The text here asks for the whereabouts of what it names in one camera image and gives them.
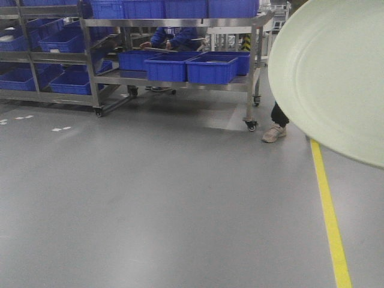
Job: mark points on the pale green round plate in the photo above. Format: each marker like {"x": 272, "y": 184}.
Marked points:
{"x": 326, "y": 73}

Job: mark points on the blue bin on cart right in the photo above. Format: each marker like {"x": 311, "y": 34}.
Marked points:
{"x": 212, "y": 69}

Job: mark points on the blue bin on cart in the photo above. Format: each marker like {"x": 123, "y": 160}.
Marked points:
{"x": 135, "y": 59}
{"x": 212, "y": 69}
{"x": 169, "y": 68}

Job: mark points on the beige sneaker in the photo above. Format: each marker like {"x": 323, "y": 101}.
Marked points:
{"x": 273, "y": 134}

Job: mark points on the stainless steel wheeled cart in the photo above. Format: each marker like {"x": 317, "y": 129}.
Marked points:
{"x": 248, "y": 84}

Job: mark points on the blue bin on cart left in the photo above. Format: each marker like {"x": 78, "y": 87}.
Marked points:
{"x": 135, "y": 59}

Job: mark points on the person in blue sweatshirt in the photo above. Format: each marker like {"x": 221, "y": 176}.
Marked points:
{"x": 174, "y": 38}

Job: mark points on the steel bin rack left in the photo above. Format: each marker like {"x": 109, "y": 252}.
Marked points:
{"x": 52, "y": 52}

